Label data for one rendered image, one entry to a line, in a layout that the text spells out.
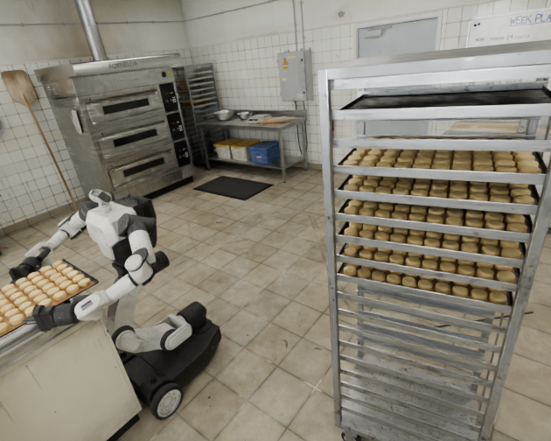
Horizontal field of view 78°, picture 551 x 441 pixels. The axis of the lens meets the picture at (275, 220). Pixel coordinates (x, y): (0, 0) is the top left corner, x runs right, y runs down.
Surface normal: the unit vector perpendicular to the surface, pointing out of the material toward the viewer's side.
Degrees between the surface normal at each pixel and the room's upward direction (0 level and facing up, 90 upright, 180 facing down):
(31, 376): 90
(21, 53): 90
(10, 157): 90
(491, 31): 90
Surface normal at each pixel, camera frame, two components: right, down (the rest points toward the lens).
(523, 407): -0.11, -0.89
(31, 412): 0.78, 0.20
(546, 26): -0.61, 0.41
